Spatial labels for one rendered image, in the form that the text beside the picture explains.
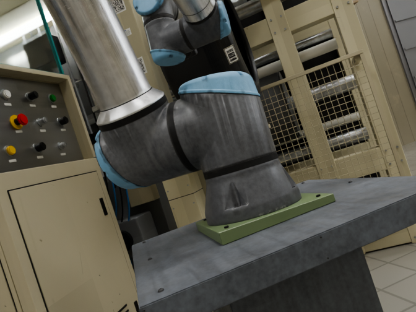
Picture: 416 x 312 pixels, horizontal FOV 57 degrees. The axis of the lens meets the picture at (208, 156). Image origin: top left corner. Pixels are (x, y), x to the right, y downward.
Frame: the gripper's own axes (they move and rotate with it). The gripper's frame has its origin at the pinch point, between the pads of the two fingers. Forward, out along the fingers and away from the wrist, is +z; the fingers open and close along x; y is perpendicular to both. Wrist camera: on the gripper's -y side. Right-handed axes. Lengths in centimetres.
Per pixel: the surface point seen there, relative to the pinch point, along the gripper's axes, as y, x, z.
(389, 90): 30, -136, 503
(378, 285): -109, -33, 51
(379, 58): 79, -137, 497
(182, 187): -46, 32, 27
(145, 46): 17.4, 27.2, 20.2
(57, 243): -54, 59, -24
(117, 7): 37, 33, 17
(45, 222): -47, 59, -27
